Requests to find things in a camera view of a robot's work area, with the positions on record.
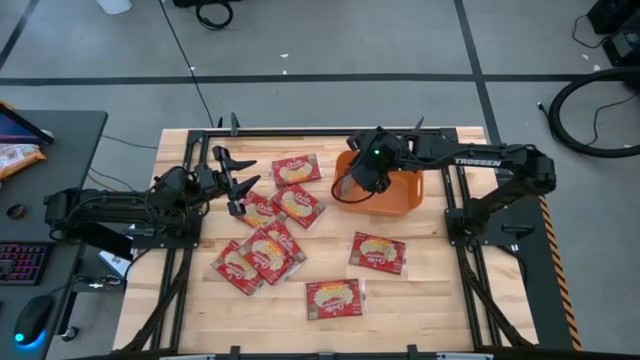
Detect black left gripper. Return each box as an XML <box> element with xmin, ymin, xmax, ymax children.
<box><xmin>212</xmin><ymin>145</ymin><xmax>262</xmax><ymax>215</ymax></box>

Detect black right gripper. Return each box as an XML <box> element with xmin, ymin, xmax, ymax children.
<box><xmin>341</xmin><ymin>135</ymin><xmax>392</xmax><ymax>199</ymax></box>

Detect red Orville popcorn bag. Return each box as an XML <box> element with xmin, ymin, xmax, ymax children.
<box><xmin>209</xmin><ymin>239</ymin><xmax>265</xmax><ymax>297</ymax></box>
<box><xmin>270</xmin><ymin>183</ymin><xmax>327</xmax><ymax>231</ymax></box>
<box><xmin>270</xmin><ymin>153</ymin><xmax>323</xmax><ymax>189</ymax></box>
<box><xmin>259</xmin><ymin>218</ymin><xmax>308</xmax><ymax>265</ymax></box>
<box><xmin>237</xmin><ymin>227</ymin><xmax>305</xmax><ymax>287</ymax></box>
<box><xmin>347</xmin><ymin>230</ymin><xmax>408</xmax><ymax>276</ymax></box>
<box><xmin>233</xmin><ymin>190</ymin><xmax>289</xmax><ymax>230</ymax></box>
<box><xmin>304</xmin><ymin>278</ymin><xmax>366</xmax><ymax>321</ymax></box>

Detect orange plastic basket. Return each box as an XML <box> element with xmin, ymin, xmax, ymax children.
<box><xmin>332</xmin><ymin>149</ymin><xmax>425</xmax><ymax>217</ymax></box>

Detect white paper box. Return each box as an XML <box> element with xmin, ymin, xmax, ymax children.
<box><xmin>97</xmin><ymin>249</ymin><xmax>132</xmax><ymax>279</ymax></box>

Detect black desk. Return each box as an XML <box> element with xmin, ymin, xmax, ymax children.
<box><xmin>0</xmin><ymin>108</ymin><xmax>109</xmax><ymax>360</ymax></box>

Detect white bucket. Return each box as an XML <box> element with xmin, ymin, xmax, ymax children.
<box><xmin>94</xmin><ymin>0</ymin><xmax>134</xmax><ymax>16</ymax></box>

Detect orange snack bag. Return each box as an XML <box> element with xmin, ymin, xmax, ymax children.
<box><xmin>0</xmin><ymin>143</ymin><xmax>48</xmax><ymax>181</ymax></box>

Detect laptop screen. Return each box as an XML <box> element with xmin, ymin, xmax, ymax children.
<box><xmin>0</xmin><ymin>101</ymin><xmax>55</xmax><ymax>147</ymax></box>

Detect black panel with hazard stripe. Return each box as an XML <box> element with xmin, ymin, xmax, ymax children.
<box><xmin>494</xmin><ymin>173</ymin><xmax>584</xmax><ymax>352</ymax></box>

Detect backlit black keyboard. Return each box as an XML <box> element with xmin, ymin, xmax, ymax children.
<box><xmin>0</xmin><ymin>242</ymin><xmax>54</xmax><ymax>287</ymax></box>

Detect black mouse with light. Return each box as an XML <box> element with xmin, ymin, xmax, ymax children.
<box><xmin>13</xmin><ymin>294</ymin><xmax>55</xmax><ymax>347</ymax></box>

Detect black equipment box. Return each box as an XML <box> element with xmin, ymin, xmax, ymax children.
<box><xmin>602</xmin><ymin>27</ymin><xmax>640</xmax><ymax>69</ymax></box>
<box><xmin>585</xmin><ymin>0</ymin><xmax>640</xmax><ymax>35</ymax></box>

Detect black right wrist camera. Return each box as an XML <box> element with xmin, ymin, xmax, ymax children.
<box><xmin>360</xmin><ymin>133</ymin><xmax>397</xmax><ymax>167</ymax></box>

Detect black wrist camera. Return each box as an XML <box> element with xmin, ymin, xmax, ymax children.
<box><xmin>195</xmin><ymin>165</ymin><xmax>220</xmax><ymax>197</ymax></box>
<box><xmin>360</xmin><ymin>133</ymin><xmax>397</xmax><ymax>167</ymax></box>

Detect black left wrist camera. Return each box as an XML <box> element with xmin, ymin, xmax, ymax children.
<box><xmin>195</xmin><ymin>165</ymin><xmax>220</xmax><ymax>197</ymax></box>

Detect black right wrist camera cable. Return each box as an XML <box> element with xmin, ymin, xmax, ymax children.
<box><xmin>330</xmin><ymin>169</ymin><xmax>379</xmax><ymax>205</ymax></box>

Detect black aluminium table frame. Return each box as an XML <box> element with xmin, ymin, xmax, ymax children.
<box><xmin>119</xmin><ymin>127</ymin><xmax>539</xmax><ymax>352</ymax></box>

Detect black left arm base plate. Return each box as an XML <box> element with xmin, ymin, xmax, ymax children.
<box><xmin>130</xmin><ymin>209</ymin><xmax>204</xmax><ymax>250</ymax></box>

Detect coiled black cable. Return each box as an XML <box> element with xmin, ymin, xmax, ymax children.
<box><xmin>194</xmin><ymin>0</ymin><xmax>235</xmax><ymax>31</ymax></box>

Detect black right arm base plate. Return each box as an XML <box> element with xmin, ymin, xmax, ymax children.
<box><xmin>444</xmin><ymin>196</ymin><xmax>536</xmax><ymax>249</ymax></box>

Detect thick black hose loop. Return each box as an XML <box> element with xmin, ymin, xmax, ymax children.
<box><xmin>548</xmin><ymin>66</ymin><xmax>640</xmax><ymax>159</ymax></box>

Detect thin black curled cable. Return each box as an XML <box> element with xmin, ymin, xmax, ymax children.
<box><xmin>571</xmin><ymin>13</ymin><xmax>609</xmax><ymax>50</ymax></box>

